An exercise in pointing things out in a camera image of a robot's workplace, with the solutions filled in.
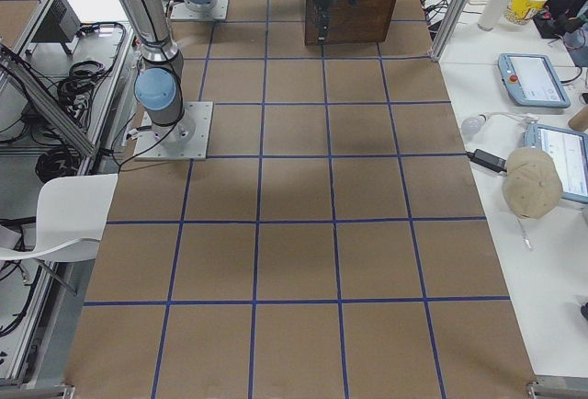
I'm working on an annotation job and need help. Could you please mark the dark brown wooden cabinet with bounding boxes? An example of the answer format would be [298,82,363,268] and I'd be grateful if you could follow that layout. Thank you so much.
[304,0,396,46]

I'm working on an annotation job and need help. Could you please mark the white light bulb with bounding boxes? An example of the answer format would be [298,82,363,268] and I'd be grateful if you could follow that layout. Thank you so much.
[460,114,489,139]

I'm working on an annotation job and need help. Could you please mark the yellow popcorn cup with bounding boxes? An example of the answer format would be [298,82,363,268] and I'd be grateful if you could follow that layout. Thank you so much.
[503,0,548,25]

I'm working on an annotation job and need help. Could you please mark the black power adapter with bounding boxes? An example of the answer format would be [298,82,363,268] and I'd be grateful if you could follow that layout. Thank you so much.
[466,149,507,173]

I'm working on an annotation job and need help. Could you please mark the upper blue teach pendant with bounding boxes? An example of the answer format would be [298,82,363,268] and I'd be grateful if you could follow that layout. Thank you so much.
[497,53,571,108]

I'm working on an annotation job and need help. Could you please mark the blue teach pendant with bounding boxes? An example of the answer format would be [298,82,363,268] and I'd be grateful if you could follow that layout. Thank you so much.
[524,123,587,204]
[497,53,571,108]

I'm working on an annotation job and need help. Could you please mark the grey control box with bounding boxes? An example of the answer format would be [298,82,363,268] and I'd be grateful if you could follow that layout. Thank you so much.
[26,0,81,55]

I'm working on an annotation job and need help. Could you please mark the beige baseball cap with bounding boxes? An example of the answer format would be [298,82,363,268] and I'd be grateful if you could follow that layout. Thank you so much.
[503,147,563,219]

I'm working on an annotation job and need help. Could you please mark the lower blue teach pendant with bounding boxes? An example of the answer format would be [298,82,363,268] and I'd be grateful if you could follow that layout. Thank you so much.
[524,123,587,204]

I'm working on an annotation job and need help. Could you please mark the white plastic chair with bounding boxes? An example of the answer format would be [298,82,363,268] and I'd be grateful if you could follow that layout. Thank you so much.
[1,174,119,262]

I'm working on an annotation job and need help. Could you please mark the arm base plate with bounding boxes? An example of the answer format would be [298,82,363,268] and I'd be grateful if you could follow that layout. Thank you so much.
[170,0,229,22]
[133,101,214,161]

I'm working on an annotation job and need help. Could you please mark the aluminium frame post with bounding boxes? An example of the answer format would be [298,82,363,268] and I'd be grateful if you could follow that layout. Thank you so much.
[430,0,468,62]

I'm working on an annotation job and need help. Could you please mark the black cable bundle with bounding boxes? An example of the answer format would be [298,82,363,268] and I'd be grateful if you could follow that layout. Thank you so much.
[56,60,115,115]

